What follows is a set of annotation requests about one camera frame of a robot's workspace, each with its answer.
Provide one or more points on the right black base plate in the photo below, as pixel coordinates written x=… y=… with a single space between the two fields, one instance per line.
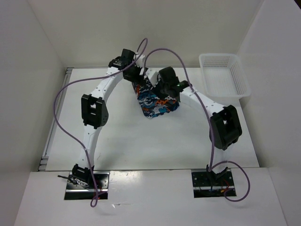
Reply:
x=207 y=185

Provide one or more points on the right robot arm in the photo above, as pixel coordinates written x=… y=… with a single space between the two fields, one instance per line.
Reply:
x=224 y=124

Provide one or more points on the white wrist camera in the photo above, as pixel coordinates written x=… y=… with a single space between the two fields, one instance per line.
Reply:
x=139 y=60
x=152 y=76

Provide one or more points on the colourful patterned shorts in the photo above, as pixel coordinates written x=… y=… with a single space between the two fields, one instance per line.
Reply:
x=151 y=104

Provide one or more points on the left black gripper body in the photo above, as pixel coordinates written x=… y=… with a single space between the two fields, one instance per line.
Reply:
x=134 y=75

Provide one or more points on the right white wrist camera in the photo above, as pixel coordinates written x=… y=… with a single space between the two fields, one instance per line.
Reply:
x=152 y=76

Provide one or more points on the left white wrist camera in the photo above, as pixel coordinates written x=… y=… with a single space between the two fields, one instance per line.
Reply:
x=139 y=60

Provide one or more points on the white plastic basket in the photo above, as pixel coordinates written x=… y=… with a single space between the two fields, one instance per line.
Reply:
x=223 y=76

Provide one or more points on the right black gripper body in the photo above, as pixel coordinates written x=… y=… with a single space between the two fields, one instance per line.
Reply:
x=162 y=88

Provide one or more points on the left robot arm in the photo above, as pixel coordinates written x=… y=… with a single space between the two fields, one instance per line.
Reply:
x=95 y=114

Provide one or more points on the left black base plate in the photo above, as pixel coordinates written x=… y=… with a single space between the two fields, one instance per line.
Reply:
x=78 y=191

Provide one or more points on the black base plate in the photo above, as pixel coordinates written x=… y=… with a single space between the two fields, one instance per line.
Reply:
x=207 y=185
x=78 y=191

